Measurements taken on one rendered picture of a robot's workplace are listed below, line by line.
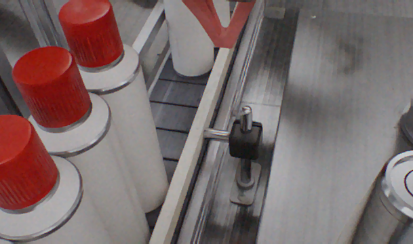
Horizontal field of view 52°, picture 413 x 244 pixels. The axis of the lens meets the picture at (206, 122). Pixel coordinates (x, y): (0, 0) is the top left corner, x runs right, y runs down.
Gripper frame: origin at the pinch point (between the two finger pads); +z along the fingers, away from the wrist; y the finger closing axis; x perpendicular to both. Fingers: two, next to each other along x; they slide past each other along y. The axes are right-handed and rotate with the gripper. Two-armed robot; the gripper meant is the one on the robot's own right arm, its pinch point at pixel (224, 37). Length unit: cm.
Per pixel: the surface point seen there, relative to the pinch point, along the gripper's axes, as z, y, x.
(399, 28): 13.8, 22.9, -17.4
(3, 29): 18, 20, 43
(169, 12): 4.4, 8.9, 8.2
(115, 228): 6.4, -14.9, 5.0
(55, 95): -6.3, -14.1, 5.5
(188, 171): 9.9, -6.8, 2.2
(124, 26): 18.5, 24.0, 22.8
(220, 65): 10.0, 7.8, 2.6
